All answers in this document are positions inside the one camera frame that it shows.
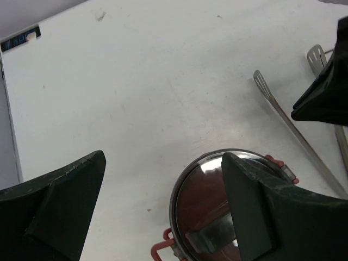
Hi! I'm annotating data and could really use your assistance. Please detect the left blue corner label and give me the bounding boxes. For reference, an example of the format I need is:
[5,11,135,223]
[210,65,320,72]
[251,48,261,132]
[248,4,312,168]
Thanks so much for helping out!
[1,24,41,52]

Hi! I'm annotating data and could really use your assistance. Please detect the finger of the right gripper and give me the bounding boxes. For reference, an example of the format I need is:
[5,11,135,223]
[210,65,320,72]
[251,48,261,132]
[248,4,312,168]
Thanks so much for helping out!
[291,17,347,126]

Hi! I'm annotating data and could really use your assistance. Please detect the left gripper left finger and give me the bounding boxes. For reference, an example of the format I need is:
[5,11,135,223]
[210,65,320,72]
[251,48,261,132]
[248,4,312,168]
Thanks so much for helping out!
[1,150,106,260]

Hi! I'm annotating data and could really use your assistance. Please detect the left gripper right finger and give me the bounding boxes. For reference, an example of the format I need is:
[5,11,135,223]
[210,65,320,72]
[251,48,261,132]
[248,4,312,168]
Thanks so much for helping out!
[222,153,347,260]

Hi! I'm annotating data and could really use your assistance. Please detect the grey transparent top lid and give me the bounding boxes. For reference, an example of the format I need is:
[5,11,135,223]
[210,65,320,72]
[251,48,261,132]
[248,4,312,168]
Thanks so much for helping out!
[169,148,296,261]

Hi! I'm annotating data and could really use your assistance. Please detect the metal tongs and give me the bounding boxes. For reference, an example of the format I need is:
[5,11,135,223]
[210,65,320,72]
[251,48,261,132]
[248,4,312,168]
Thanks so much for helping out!
[253,44,348,198]

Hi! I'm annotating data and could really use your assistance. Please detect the pink lunch bowl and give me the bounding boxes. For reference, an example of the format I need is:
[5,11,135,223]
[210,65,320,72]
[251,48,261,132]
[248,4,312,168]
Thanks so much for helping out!
[151,154,300,261]

